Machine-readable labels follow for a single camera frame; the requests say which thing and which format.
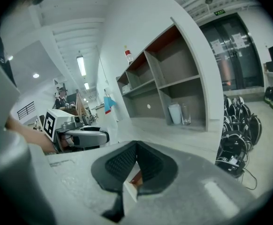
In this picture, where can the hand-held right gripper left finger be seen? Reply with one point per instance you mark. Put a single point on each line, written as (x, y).
(80, 182)

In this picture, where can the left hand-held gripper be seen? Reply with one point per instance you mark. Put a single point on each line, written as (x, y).
(50, 123)

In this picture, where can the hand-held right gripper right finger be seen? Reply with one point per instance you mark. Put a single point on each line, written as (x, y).
(188, 191)

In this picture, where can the white desk drawer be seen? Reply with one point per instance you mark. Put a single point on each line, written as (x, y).
(132, 184)

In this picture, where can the person's left forearm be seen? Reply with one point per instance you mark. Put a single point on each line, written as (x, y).
(31, 135)

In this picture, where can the white desk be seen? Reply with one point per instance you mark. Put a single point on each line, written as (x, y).
(164, 135)

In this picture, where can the wooden easel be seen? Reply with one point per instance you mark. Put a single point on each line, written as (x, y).
(79, 103)

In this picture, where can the blue red white cloth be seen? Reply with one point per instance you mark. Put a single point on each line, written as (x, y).
(108, 103)

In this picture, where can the long ceiling light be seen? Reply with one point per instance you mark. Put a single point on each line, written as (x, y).
(81, 65)
(86, 86)

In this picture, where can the white box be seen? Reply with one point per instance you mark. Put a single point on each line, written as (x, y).
(127, 87)

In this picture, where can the black metal railing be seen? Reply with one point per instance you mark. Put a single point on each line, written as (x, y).
(25, 110)

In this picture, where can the clear drinking glass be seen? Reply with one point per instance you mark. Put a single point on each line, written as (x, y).
(186, 115)

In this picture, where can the pile of black backpacks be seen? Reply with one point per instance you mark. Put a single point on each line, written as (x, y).
(237, 130)

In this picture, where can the white plastic cup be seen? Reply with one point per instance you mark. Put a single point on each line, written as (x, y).
(175, 114)

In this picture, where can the round ceiling light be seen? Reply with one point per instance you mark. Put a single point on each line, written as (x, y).
(35, 75)

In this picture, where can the red-capped clear bottle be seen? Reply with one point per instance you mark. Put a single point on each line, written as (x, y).
(128, 55)

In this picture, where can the grey open shelf unit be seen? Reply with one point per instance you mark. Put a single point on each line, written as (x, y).
(169, 78)

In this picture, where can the person's grey shirt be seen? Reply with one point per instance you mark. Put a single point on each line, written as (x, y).
(0, 90)

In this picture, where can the black double door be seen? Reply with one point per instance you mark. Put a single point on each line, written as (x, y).
(232, 55)

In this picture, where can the white paper notice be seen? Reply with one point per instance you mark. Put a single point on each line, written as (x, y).
(237, 40)
(215, 46)

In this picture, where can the green exit sign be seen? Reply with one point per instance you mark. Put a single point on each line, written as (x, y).
(219, 12)

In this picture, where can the round ceiling fixture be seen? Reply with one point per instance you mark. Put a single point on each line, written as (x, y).
(209, 0)

